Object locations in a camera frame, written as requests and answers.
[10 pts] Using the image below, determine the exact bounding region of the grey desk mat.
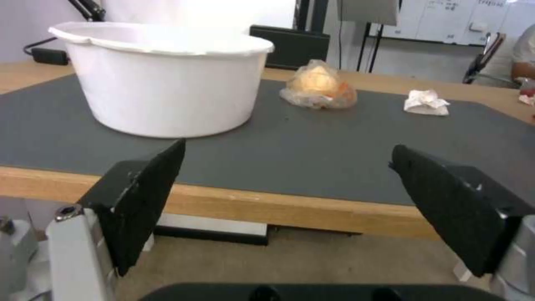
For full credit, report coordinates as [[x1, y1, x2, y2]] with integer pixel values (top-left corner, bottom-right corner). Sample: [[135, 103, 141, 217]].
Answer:
[[0, 74, 535, 207]]

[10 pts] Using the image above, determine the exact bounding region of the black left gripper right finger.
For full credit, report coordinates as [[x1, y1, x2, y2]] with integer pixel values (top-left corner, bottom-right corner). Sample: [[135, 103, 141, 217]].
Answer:
[[387, 144, 535, 301]]

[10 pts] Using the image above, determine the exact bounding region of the red and white wrapper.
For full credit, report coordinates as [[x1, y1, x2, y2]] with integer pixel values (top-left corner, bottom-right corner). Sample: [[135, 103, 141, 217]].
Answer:
[[517, 77, 535, 107]]

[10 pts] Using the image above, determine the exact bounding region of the grey panel on stand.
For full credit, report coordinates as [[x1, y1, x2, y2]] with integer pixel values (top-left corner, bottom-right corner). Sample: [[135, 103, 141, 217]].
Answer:
[[336, 0, 399, 26]]

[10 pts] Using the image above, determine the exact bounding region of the black monitor base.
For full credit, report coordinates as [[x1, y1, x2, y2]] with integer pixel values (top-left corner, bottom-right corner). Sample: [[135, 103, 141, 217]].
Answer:
[[249, 25, 332, 70]]

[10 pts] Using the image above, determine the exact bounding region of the person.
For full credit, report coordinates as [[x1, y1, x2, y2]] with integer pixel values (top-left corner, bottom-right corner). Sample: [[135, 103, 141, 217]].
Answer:
[[492, 23, 535, 88]]

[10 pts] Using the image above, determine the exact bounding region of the crumpled clear plastic bag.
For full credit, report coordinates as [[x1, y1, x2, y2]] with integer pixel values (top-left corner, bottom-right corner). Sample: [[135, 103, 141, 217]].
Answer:
[[278, 59, 359, 110]]

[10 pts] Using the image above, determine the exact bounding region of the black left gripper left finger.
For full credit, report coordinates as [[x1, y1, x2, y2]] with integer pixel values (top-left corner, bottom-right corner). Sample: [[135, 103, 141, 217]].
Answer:
[[44, 138, 187, 301]]

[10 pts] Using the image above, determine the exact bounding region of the whiteboard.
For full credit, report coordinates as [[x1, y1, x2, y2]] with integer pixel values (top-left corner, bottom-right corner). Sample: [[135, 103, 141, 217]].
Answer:
[[374, 0, 535, 46]]

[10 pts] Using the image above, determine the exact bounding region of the white plastic tub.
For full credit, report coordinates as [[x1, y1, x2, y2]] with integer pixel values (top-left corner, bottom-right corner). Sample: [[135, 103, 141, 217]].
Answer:
[[48, 22, 275, 138]]

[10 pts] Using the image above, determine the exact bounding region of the black power adapter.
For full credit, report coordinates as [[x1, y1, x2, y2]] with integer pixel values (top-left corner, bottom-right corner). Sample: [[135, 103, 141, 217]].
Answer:
[[23, 37, 70, 66]]

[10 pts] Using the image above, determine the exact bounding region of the crumpled white paper tissue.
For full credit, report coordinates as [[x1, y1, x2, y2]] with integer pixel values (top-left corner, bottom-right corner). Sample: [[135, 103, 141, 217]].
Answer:
[[402, 89, 451, 117]]

